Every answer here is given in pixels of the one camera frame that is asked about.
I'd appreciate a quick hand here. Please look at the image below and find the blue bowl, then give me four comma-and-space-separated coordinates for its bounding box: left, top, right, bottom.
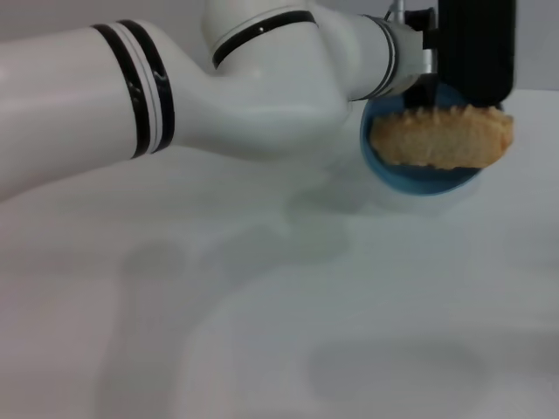
358, 81, 510, 198

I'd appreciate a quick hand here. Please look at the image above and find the left wrist cable with plug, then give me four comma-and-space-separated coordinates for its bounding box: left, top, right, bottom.
383, 0, 408, 23

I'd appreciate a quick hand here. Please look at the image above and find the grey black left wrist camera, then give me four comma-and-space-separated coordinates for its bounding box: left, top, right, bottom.
435, 0, 519, 108

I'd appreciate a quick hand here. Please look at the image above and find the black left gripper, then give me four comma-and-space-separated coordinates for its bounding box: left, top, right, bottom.
405, 74, 439, 108

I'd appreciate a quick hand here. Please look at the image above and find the ridged orange bread loaf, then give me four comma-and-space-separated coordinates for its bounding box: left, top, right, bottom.
369, 104, 516, 172

